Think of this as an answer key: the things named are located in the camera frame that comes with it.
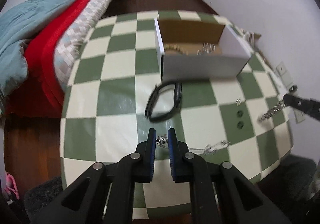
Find silver pendant necklace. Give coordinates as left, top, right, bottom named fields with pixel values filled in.
left=155, top=134, right=231, bottom=156

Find thick silver chain bracelet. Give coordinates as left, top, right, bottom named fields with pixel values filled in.
left=257, top=96, right=288, bottom=122

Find black smartwatch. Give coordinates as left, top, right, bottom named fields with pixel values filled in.
left=144, top=81, right=182, bottom=122

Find wooden bead bracelet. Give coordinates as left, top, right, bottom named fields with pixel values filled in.
left=163, top=44, right=190, bottom=56

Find thin silver charm bracelet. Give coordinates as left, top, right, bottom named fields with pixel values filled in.
left=196, top=42, right=217, bottom=55

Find black charger plug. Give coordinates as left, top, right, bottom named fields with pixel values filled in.
left=288, top=85, right=298, bottom=93

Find green white checkered tablecloth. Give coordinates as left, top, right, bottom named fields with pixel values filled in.
left=59, top=10, right=295, bottom=220

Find white cardboard box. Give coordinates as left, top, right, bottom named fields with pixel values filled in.
left=154, top=19, right=253, bottom=82

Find red bed sheet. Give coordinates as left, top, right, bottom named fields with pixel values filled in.
left=1, top=0, right=89, bottom=117

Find checkered patterned mattress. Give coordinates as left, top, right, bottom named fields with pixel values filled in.
left=53, top=0, right=112, bottom=91

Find pink slipper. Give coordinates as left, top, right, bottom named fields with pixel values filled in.
left=5, top=173, right=20, bottom=200

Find teal blue duvet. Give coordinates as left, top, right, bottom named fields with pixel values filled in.
left=1, top=0, right=76, bottom=98

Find wall power sockets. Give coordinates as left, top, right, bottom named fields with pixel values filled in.
left=276, top=61, right=305, bottom=124

